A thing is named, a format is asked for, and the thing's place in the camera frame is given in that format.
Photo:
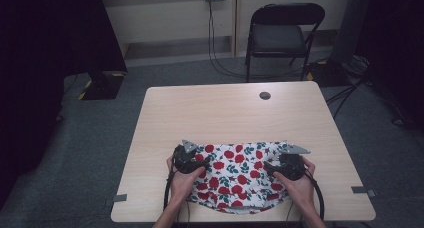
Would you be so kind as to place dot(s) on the black folding chair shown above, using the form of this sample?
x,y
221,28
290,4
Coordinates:
x,y
278,38

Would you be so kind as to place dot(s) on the person's right hand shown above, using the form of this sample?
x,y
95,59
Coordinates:
x,y
298,191

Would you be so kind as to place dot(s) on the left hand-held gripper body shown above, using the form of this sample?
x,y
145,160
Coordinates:
x,y
186,159

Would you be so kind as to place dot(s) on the white shirt with red flowers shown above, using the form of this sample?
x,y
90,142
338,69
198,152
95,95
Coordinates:
x,y
238,178

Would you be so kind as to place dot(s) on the person's left hand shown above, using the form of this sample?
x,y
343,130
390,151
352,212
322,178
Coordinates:
x,y
181,186

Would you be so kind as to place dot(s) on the black curtain beside grey drape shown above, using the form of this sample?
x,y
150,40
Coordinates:
x,y
396,48

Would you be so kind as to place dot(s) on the grey drape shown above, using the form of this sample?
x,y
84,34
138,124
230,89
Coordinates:
x,y
348,24

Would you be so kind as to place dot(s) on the large black curtain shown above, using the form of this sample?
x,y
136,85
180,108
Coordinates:
x,y
40,71

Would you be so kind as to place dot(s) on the black floor box yellow tape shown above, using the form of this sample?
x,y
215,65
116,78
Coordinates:
x,y
328,73

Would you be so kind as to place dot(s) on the black stand base yellow tape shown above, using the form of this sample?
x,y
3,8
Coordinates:
x,y
103,86

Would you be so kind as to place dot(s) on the grey round table grommet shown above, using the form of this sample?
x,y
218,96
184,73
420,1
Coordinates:
x,y
265,95

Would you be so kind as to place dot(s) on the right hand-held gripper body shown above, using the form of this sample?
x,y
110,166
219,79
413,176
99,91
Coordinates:
x,y
293,164

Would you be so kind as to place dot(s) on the grey tape strip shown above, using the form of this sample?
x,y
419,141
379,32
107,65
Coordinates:
x,y
120,198
361,190

